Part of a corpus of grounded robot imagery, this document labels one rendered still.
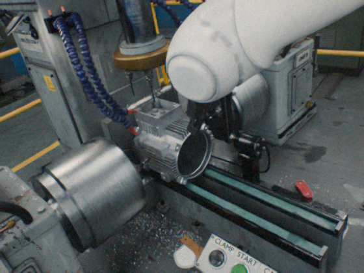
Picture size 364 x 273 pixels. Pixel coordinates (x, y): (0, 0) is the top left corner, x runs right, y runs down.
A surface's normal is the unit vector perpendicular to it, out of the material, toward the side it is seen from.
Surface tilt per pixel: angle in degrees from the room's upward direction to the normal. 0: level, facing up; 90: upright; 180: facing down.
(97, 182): 47
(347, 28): 90
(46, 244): 90
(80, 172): 28
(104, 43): 90
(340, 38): 90
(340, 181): 0
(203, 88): 102
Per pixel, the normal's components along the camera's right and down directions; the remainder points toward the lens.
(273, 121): -0.69, 0.47
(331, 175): -0.16, -0.85
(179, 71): -0.46, 0.73
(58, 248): 0.71, 0.26
